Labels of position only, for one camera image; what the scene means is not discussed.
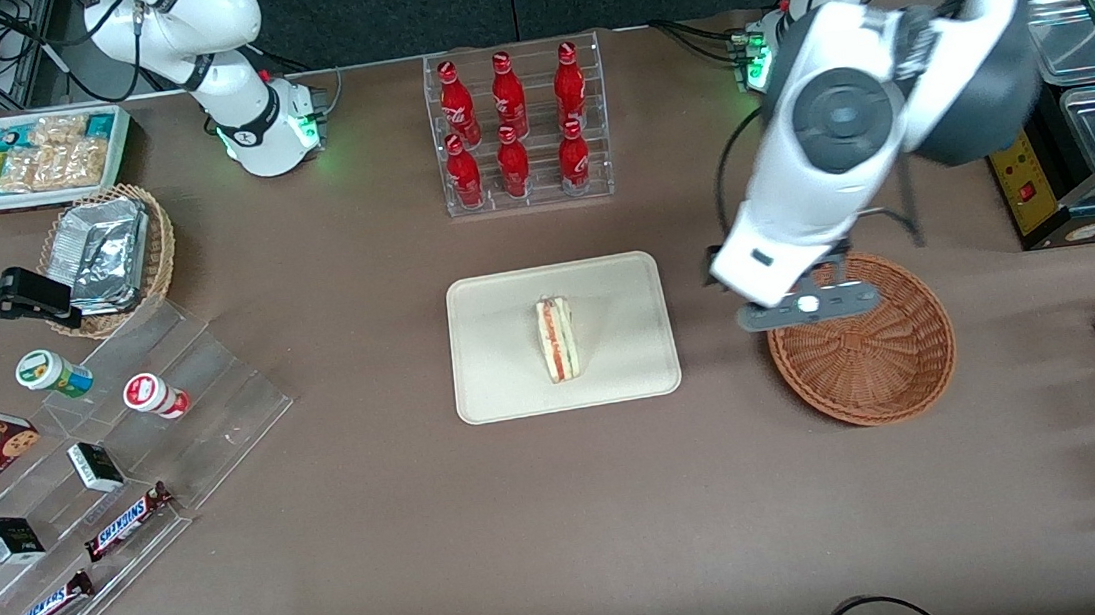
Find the clear acrylic stepped stand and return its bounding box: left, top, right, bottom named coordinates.
left=0, top=291, right=315, bottom=615

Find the clear acrylic bottle rack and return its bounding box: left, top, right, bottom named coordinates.
left=420, top=29, right=617, bottom=221

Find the brown round wicker basket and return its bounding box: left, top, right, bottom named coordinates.
left=759, top=244, right=964, bottom=436

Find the red cola bottle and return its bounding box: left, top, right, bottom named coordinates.
left=444, top=131, right=486, bottom=210
left=556, top=117, right=595, bottom=196
left=494, top=124, right=534, bottom=201
left=436, top=57, right=483, bottom=149
left=488, top=49, right=530, bottom=141
left=550, top=39, right=589, bottom=132

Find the black left base cable bundle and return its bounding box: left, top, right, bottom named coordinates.
left=649, top=11, right=756, bottom=73

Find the small black box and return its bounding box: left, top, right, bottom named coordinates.
left=0, top=513, right=48, bottom=567
left=66, top=438, right=127, bottom=497

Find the green lid yogurt bottle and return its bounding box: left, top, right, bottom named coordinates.
left=13, top=344, right=97, bottom=404

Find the red lid yogurt bottle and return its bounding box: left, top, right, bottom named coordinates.
left=121, top=368, right=192, bottom=423

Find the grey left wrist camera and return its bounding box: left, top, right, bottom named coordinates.
left=735, top=280, right=884, bottom=334

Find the clear cracker pack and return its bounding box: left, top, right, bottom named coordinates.
left=30, top=142, right=81, bottom=192
left=27, top=113, right=91, bottom=150
left=0, top=147, right=45, bottom=195
left=64, top=136, right=116, bottom=189

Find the triangular sandwich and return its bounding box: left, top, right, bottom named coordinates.
left=533, top=293, right=584, bottom=386

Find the cream plastic serving tray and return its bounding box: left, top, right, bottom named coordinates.
left=442, top=248, right=685, bottom=428

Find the silver foil packet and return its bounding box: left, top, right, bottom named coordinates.
left=64, top=231, right=154, bottom=317
left=47, top=195, right=156, bottom=287

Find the tan oval wicker basket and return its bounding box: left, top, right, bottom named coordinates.
left=29, top=179, right=185, bottom=345

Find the white rectangular snack bin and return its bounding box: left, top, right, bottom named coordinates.
left=0, top=103, right=139, bottom=214

